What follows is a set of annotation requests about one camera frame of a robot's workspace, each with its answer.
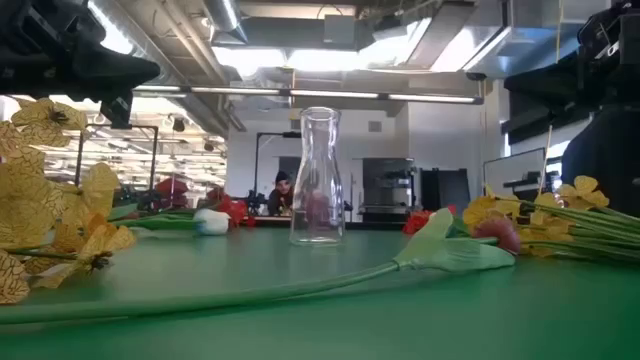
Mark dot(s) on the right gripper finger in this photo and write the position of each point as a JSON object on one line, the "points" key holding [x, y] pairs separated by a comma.
{"points": [[555, 72], [555, 92]]}

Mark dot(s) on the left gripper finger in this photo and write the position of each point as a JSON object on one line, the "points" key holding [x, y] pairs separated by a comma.
{"points": [[125, 82], [120, 64]]}

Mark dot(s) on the yellow artificial flower bunch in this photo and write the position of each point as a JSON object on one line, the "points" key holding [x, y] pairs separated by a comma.
{"points": [[25, 200], [585, 190]]}

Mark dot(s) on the white artificial tulip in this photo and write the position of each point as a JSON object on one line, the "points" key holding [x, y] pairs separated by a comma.
{"points": [[212, 222]]}

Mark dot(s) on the red artificial flower bunch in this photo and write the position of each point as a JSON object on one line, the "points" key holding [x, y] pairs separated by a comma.
{"points": [[235, 210], [415, 222]]}

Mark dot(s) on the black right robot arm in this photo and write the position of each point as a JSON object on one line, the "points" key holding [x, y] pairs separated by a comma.
{"points": [[605, 160]]}

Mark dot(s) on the clear glass vase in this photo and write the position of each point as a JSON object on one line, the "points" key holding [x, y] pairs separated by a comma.
{"points": [[317, 150]]}

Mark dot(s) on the grey framed panel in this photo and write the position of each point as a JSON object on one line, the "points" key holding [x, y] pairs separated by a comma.
{"points": [[512, 172]]}

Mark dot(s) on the black cabinet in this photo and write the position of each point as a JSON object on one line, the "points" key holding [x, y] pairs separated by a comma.
{"points": [[445, 190]]}

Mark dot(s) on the person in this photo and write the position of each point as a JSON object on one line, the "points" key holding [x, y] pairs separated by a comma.
{"points": [[281, 195]]}

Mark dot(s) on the black machine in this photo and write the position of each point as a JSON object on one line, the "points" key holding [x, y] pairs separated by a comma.
{"points": [[387, 190]]}

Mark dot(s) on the long ceiling light strip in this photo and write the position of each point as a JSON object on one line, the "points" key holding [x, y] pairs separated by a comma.
{"points": [[330, 93]]}

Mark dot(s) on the green table mat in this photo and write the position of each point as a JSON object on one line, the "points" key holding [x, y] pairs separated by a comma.
{"points": [[320, 310]]}

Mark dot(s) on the silver ventilation duct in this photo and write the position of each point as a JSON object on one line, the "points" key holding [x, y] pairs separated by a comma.
{"points": [[222, 17]]}

